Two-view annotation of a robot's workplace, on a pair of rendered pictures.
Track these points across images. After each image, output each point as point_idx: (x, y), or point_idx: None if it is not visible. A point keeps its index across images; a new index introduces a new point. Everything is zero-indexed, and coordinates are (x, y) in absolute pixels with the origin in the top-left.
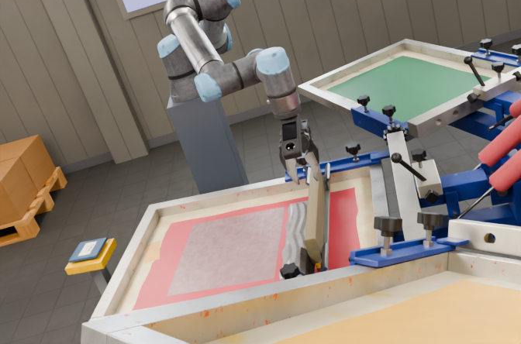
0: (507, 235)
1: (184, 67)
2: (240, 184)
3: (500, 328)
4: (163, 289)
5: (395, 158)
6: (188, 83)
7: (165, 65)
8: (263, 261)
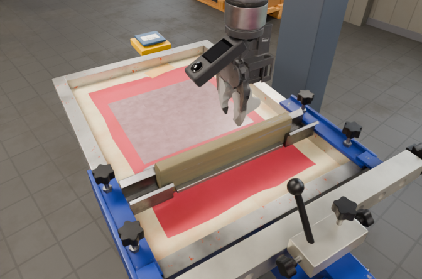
0: None
1: None
2: (304, 80)
3: None
4: (115, 98)
5: (289, 185)
6: None
7: None
8: (167, 144)
